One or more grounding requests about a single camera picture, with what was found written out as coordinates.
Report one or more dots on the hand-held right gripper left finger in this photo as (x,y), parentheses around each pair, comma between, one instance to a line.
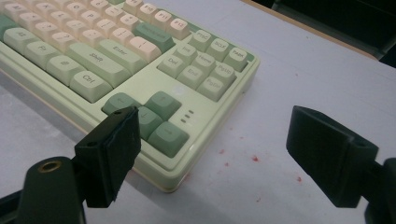
(109,161)

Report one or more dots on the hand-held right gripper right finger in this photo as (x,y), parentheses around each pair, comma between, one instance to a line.
(327,155)

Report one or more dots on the green and pink keyboard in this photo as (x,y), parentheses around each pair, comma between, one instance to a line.
(130,81)

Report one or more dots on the white table cover sheet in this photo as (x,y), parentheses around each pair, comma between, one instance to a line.
(295,77)

